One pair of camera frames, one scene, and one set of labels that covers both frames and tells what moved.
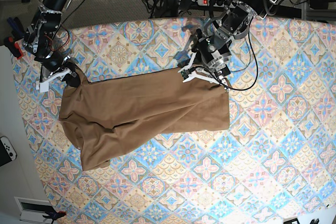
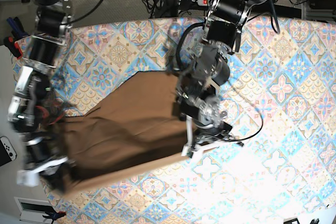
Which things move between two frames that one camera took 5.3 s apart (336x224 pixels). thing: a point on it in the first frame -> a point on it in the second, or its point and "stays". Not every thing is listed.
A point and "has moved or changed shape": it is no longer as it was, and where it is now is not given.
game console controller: [8, 153] stays
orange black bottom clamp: [54, 215] stays
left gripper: [53, 66] -> [43, 151]
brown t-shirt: [107, 112] has moved or changed shape
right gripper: [209, 62] -> [201, 138]
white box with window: [32, 210] stays
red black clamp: [13, 47] stays
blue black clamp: [17, 28] stays
